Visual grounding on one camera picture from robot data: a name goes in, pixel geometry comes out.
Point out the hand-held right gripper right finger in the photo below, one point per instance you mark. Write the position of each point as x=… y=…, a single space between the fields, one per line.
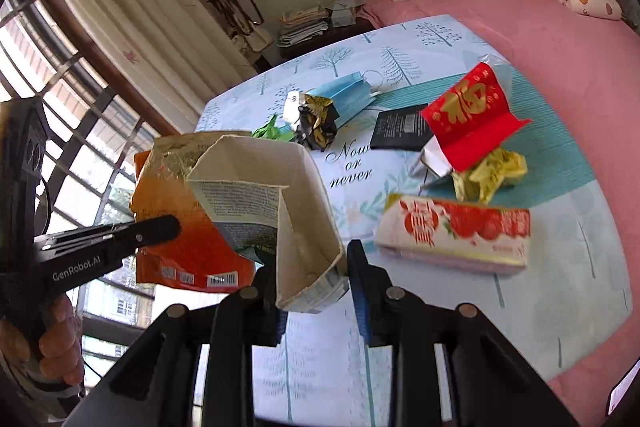
x=357 y=287

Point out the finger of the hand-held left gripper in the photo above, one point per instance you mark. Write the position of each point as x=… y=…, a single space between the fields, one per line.
x=150 y=229

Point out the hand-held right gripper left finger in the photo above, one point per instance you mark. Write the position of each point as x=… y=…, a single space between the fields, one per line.
x=272 y=322

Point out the orange snack bag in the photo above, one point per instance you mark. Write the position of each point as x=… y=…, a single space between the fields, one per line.
x=190 y=247

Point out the white paper carton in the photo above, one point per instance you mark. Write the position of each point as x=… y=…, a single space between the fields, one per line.
x=310 y=227

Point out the green wrapper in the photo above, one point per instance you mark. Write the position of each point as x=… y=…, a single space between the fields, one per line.
x=270 y=129

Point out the black gold foil wrapper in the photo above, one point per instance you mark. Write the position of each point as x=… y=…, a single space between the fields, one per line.
x=315 y=127

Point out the person's left hand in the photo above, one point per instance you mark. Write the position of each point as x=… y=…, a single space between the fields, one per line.
x=57 y=344

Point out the window with metal grille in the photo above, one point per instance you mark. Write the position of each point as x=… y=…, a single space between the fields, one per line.
x=65 y=107

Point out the red white tissue pack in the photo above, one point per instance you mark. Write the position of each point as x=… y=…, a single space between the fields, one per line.
x=450 y=227

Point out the black card packet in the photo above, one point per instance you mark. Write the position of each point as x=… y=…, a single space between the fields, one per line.
x=400 y=127

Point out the crumpled yellow wrapper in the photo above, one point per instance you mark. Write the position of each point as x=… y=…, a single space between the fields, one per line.
x=495 y=172

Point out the cream curtain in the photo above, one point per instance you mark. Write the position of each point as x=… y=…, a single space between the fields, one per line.
x=125 y=7

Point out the tree print tablecloth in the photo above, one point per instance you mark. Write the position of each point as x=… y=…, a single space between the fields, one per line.
x=550 y=282

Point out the blue face mask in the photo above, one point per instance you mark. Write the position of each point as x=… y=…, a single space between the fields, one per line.
x=350 y=94

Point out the red gold paper box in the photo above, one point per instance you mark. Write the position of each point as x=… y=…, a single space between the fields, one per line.
x=470 y=122

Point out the beige tote bag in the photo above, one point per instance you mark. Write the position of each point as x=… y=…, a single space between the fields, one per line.
x=252 y=38

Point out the dark wooden nightstand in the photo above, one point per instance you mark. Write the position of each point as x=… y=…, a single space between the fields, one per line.
x=300 y=53

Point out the stack of papers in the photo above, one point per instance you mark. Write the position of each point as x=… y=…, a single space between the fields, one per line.
x=302 y=27

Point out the pale tissue box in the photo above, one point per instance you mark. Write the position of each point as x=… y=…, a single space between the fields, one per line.
x=345 y=14

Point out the pink blanket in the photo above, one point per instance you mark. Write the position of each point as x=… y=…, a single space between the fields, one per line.
x=550 y=57

